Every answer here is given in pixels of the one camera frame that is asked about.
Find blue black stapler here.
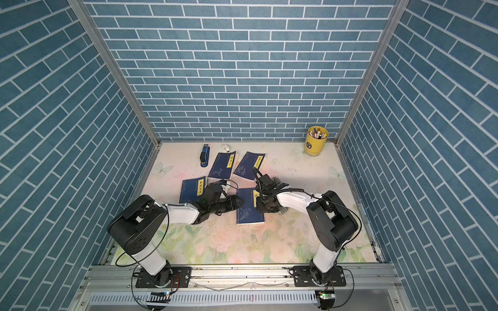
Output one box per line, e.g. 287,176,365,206
200,144,210,168

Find blue book Mengxi notes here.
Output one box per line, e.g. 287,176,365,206
179,176,207,203

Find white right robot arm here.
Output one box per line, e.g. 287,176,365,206
255,171,361,286

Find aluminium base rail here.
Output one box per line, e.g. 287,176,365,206
70,263,411,310

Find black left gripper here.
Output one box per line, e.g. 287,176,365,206
208,195,246,215

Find yellow pen holder cup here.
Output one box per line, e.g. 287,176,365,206
304,126,329,157

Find blue book Yuewei notes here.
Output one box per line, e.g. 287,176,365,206
234,152,266,181

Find blue book Zhuangzi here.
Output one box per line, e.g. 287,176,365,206
236,188,265,225

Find grey striped cleaning cloth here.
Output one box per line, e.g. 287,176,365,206
278,207,289,215

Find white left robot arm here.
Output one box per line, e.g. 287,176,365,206
107,183,243,276

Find blue book Hanfeizi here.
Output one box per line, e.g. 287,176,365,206
208,152,237,180

